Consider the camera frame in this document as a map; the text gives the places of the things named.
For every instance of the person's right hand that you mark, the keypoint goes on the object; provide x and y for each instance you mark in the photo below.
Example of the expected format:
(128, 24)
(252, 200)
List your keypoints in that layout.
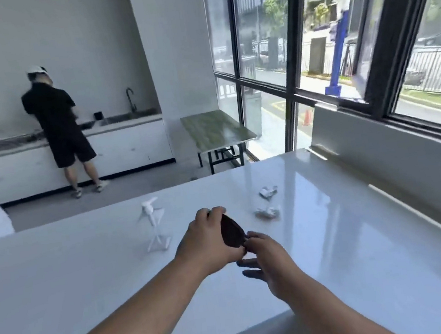
(278, 266)

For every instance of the dark brown egg-shaped shell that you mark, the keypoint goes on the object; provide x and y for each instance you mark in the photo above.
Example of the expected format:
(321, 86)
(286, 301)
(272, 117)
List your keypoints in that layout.
(232, 231)

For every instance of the parked dark car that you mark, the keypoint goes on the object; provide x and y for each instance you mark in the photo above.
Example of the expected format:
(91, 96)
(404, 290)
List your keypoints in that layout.
(440, 38)

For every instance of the person's right forearm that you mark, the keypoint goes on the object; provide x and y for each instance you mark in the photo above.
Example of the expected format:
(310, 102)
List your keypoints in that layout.
(337, 319)

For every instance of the small black cup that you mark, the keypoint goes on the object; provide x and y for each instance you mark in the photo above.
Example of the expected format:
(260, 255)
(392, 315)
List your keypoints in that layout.
(98, 115)

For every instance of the steel sink basin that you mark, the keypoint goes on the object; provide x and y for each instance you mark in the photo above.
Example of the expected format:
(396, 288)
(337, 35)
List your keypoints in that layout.
(128, 116)

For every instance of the person's left hand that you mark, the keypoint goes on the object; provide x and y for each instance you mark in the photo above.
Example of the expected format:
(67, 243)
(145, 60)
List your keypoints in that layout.
(202, 244)

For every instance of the blue sign pole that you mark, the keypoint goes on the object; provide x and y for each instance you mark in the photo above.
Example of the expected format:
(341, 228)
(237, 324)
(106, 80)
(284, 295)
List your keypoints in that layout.
(337, 56)

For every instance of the black window frame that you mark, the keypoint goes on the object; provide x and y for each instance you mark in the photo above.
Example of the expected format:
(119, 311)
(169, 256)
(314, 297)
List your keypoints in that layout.
(394, 41)

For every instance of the white kitchen counter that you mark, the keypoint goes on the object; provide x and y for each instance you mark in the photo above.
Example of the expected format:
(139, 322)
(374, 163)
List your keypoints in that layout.
(14, 171)

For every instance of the orange traffic cone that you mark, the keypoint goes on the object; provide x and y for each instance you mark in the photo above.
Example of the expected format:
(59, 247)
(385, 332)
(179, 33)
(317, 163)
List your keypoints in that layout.
(307, 117)

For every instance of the person's left thumb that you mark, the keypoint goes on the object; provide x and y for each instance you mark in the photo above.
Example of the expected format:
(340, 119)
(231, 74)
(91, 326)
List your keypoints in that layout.
(238, 254)

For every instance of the white folded paper figure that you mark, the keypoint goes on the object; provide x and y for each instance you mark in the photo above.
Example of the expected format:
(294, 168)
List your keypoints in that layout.
(154, 226)

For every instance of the person's left forearm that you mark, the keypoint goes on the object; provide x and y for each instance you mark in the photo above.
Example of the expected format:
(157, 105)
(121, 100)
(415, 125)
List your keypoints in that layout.
(131, 322)

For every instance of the person's right thumb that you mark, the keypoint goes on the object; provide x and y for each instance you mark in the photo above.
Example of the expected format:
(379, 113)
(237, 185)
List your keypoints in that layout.
(257, 239)

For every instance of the black sink faucet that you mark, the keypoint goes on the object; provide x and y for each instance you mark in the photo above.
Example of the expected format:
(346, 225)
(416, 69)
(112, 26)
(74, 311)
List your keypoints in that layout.
(131, 99)

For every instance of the green folding table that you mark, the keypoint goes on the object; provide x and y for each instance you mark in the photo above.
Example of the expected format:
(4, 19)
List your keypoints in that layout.
(215, 131)

